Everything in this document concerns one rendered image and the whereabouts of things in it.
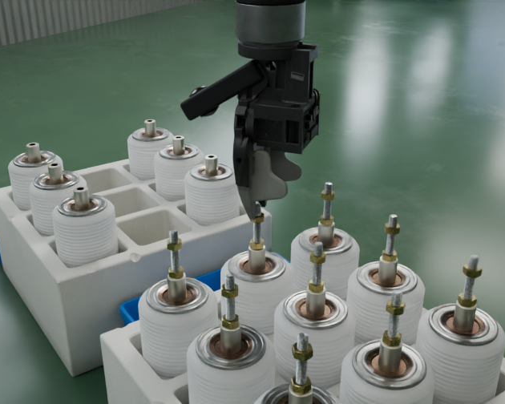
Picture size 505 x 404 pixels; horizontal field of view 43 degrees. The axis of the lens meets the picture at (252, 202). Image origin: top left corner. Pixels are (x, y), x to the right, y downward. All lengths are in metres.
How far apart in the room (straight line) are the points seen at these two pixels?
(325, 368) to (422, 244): 0.74
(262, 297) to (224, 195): 0.33
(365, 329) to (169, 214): 0.48
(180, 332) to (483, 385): 0.34
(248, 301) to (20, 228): 0.48
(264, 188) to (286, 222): 0.75
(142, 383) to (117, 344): 0.08
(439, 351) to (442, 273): 0.62
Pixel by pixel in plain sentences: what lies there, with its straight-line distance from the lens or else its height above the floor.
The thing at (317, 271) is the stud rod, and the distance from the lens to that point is 0.73.
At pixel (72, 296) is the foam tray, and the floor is 0.15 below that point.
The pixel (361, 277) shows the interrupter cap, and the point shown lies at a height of 0.25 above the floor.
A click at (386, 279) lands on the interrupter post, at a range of 0.82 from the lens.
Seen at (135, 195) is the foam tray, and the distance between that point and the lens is 1.27.
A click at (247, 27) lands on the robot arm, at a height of 0.56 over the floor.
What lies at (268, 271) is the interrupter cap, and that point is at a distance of 0.83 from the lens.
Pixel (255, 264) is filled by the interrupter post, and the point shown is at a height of 0.26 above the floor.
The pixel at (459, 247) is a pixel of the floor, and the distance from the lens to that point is 1.46.
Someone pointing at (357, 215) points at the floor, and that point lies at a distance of 1.55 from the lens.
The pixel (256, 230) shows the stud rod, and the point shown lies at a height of 0.31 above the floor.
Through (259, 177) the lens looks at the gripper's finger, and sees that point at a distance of 0.75.
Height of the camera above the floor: 0.69
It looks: 26 degrees down
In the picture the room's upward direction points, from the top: straight up
